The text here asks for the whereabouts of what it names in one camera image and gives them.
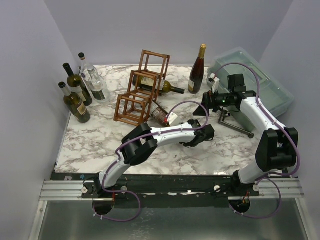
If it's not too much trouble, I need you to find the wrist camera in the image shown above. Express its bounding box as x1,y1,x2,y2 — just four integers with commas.
206,73,220,93
164,112,182,127

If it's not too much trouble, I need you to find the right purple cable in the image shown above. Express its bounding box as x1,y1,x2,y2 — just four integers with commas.
213,62,301,218

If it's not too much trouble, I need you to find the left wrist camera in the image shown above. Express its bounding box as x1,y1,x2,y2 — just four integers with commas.
164,112,182,127

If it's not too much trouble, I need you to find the brown wooden wine rack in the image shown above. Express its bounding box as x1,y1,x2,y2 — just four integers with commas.
113,49,171,126

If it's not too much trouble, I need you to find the purple cable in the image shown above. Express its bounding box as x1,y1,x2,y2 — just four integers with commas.
93,100,210,222
213,62,301,218

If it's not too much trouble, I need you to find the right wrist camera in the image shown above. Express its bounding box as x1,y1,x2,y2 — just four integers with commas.
206,73,220,93

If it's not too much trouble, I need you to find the dark metal crank tool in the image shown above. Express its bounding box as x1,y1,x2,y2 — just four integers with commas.
217,109,255,139

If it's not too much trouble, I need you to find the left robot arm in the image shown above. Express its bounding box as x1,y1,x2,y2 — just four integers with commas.
93,119,215,198

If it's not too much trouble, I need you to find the green bottle white label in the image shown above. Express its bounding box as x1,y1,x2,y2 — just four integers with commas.
62,62,93,107

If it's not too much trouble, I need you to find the clear bottle dark label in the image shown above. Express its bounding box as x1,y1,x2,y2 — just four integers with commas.
87,68,110,103

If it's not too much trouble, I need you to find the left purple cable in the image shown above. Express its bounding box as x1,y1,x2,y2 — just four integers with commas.
93,100,210,222

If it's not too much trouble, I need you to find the translucent green plastic toolbox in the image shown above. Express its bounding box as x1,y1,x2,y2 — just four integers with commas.
207,47,294,118

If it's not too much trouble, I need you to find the dark bottle gold foil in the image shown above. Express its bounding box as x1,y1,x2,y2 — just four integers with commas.
188,43,207,94

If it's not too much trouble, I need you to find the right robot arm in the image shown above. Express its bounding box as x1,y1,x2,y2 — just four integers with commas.
193,74,301,196

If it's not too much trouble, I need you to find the clear wine bottle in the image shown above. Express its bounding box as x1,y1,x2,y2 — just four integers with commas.
78,52,98,84

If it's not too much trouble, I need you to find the black front mounting rail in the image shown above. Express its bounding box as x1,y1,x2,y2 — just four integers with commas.
51,172,259,208

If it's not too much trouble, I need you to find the green bottle rack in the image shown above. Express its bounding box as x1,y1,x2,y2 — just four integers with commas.
132,75,185,95
149,100,170,127

